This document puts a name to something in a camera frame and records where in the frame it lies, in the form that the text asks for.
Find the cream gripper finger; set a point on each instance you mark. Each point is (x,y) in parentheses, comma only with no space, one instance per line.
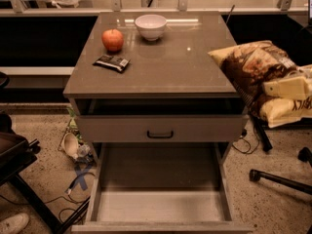
(293,87)

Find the brown chip bag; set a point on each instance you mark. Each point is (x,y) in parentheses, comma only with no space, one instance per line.
(248,66)

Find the grey drawer cabinet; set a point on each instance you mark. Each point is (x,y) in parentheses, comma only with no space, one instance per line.
(172,76)

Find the open grey middle drawer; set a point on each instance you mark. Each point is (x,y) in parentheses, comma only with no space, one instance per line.
(160,188)

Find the grey top drawer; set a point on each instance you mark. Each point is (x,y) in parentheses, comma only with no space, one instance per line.
(186,129)

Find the black chair leg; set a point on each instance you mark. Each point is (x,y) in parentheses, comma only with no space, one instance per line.
(256,175)

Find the white bowl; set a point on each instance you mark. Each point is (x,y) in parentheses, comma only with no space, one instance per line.
(150,27)

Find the red apple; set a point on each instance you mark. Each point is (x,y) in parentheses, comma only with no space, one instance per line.
(112,40)

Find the small black snack packet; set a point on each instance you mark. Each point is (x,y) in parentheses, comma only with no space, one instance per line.
(115,63)

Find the white cup on floor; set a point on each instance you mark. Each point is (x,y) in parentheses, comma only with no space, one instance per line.
(70,145)

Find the black chair base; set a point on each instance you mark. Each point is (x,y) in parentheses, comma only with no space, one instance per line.
(16,154)

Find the white shoe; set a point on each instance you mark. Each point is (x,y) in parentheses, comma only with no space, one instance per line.
(14,224)

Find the black drawer handle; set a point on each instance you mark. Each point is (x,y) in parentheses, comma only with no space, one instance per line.
(160,136)

